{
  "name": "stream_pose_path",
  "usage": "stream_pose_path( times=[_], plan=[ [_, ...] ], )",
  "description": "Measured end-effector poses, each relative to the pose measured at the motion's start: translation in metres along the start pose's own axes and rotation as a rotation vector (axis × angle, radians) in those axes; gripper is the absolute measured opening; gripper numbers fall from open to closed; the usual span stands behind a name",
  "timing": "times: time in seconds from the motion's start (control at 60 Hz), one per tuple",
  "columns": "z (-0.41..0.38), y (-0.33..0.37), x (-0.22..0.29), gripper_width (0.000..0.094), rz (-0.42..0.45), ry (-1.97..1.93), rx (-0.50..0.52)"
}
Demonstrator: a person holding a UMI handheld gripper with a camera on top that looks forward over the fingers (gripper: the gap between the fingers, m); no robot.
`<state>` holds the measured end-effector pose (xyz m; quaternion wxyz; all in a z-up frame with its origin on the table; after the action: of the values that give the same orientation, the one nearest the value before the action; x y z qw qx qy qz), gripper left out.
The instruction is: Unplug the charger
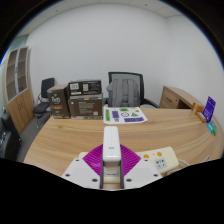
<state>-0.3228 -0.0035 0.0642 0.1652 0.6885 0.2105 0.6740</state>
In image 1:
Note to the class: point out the grey backpack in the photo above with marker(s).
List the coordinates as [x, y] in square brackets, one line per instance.
[122, 93]

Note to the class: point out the wooden shelf cabinet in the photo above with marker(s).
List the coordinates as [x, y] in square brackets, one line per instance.
[18, 100]

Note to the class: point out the wooden side cabinet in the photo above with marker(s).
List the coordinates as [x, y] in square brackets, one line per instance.
[173, 96]

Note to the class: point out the teal box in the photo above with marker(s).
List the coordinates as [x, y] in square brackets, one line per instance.
[212, 127]

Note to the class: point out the small black cardboard box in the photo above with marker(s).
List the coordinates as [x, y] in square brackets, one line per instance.
[85, 87]

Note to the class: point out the brown cardboard box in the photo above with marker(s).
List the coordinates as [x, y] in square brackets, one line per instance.
[59, 101]

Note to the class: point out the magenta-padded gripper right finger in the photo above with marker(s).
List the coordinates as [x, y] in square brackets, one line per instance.
[141, 173]

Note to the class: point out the white charger block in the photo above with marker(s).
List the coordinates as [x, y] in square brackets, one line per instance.
[111, 143]

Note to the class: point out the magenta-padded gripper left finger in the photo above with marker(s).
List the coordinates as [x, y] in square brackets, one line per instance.
[80, 173]

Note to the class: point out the black mesh office chair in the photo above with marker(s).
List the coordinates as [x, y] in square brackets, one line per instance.
[141, 86]

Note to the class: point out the black armchair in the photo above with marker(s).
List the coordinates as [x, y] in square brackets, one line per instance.
[8, 136]

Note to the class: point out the small tan box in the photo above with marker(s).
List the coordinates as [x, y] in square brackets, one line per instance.
[201, 116]

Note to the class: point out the printed paper sheet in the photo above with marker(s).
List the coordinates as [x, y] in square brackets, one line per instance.
[125, 115]

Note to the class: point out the cream power strip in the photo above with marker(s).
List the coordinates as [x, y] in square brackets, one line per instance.
[163, 159]

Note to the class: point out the purple card stand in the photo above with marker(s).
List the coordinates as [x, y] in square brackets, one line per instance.
[209, 109]

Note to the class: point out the orange wooden box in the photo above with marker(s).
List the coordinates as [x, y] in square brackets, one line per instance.
[198, 107]

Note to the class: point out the small black chair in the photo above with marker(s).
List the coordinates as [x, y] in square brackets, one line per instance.
[47, 87]

